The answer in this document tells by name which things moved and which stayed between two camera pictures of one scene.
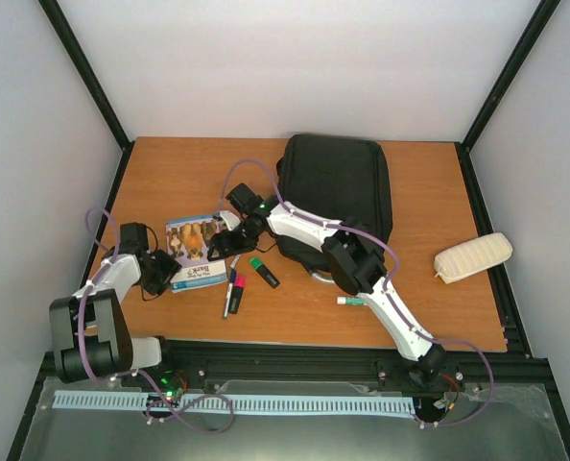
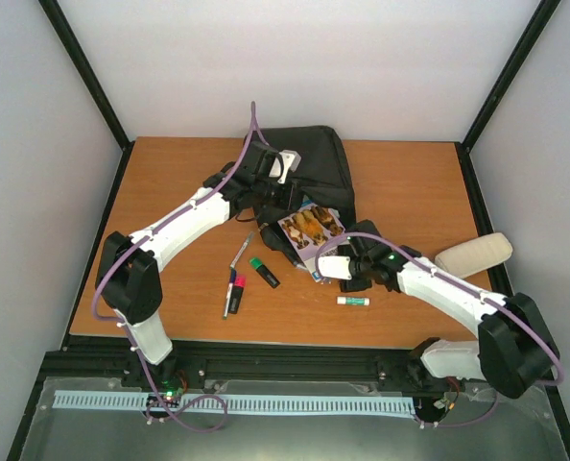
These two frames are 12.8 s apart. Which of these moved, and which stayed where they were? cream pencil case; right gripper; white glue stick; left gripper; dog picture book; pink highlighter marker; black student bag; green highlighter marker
Moved: left gripper; dog picture book; right gripper; black student bag
Stayed: pink highlighter marker; white glue stick; green highlighter marker; cream pencil case
